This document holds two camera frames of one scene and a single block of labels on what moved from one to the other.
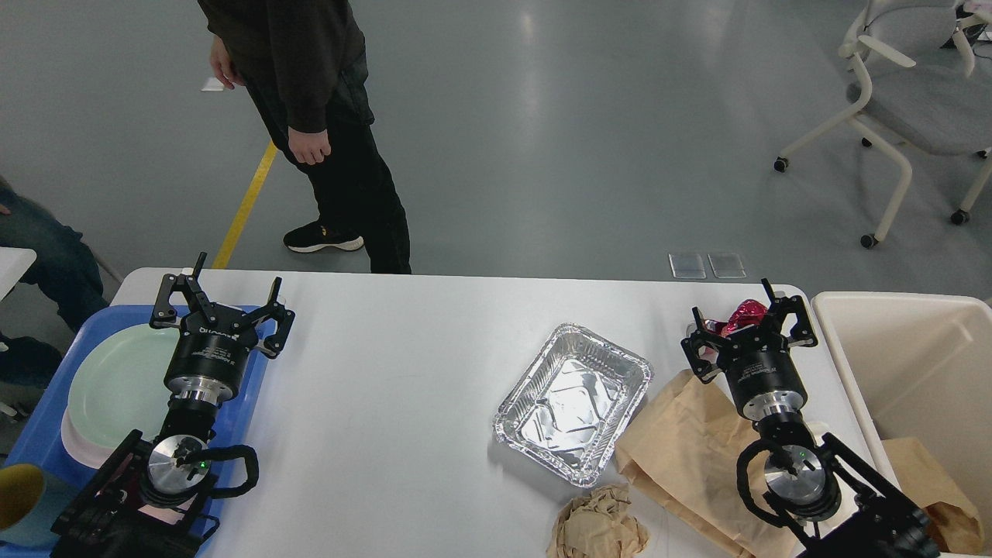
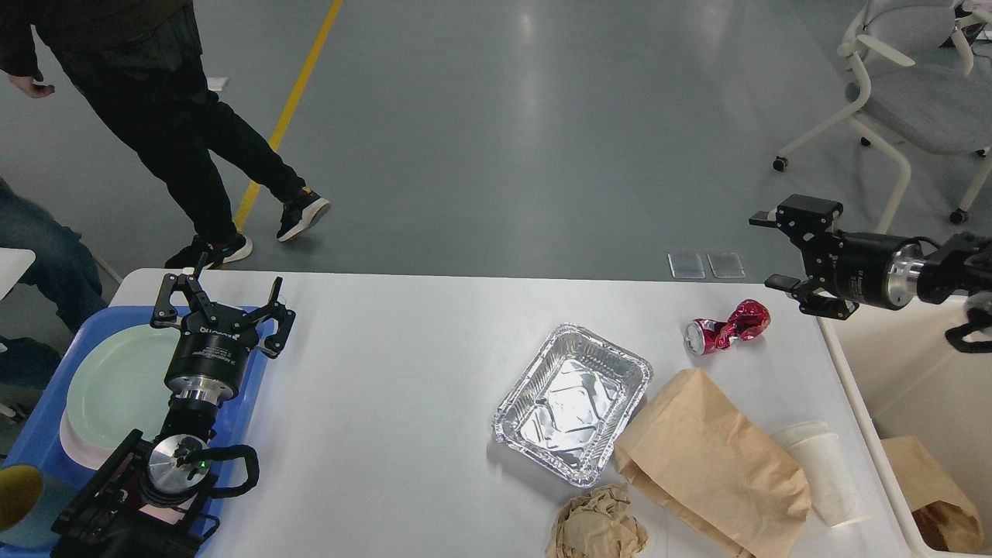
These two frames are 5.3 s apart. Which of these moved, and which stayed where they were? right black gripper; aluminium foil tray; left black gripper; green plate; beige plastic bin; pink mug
Moved: right black gripper
Stayed: green plate; left black gripper; beige plastic bin; aluminium foil tray; pink mug
